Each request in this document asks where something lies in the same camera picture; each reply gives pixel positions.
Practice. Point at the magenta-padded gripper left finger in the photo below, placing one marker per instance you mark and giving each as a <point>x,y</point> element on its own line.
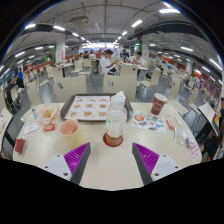
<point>76,158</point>

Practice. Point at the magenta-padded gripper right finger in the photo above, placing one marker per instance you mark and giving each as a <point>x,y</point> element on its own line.
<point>146,158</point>

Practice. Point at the clear white-capped drink bottle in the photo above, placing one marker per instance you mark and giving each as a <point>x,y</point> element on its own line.
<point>116,123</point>

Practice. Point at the yellow mug with pink inside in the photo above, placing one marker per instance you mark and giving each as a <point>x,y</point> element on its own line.
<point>70,138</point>

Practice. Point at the colourful sticker leaflet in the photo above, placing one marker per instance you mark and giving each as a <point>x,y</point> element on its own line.
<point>148,121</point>

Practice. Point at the small red white packet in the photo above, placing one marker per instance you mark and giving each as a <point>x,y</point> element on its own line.
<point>170,124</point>

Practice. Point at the clear plastic packet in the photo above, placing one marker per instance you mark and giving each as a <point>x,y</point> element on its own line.
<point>181,136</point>

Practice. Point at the small red sauce packet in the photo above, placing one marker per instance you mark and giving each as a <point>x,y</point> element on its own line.
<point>49,127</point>

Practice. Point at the white printed paper slip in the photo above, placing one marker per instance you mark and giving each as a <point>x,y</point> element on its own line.
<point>194,151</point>

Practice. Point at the dark brown food tray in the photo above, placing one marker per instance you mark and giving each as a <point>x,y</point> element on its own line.
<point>65,111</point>

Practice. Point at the printed paper tray liner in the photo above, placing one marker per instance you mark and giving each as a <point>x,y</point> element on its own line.
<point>86,108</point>

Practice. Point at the crumpled food wrapper bag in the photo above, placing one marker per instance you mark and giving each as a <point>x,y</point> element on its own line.
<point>47,114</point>

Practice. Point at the white printed paper card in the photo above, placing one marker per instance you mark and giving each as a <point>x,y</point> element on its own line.
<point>31,128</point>

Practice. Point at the red paper cup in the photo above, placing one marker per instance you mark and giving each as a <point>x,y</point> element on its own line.
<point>158,105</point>

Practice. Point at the red cardboard box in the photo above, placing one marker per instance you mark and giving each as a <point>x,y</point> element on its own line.
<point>20,145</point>

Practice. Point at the small clear plastic bottle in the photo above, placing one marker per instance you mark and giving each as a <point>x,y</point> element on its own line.
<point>34,115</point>

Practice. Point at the white paper napkin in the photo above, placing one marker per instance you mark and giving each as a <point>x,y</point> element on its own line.
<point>122,93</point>

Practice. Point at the beige canteen chairs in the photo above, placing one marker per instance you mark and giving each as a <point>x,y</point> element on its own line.
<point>70,88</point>

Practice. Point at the beige neighbouring table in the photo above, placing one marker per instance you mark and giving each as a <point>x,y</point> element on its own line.
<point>4,121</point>
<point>206,111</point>

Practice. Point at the person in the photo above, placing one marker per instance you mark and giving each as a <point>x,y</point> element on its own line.
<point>10,90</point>
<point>137,60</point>
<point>106,65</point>
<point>20,83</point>

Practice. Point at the ceiling air conditioner unit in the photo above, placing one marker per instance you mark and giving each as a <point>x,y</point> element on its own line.
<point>79,20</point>

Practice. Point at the ceiling strip lights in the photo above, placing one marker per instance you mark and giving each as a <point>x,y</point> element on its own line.
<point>170,10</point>

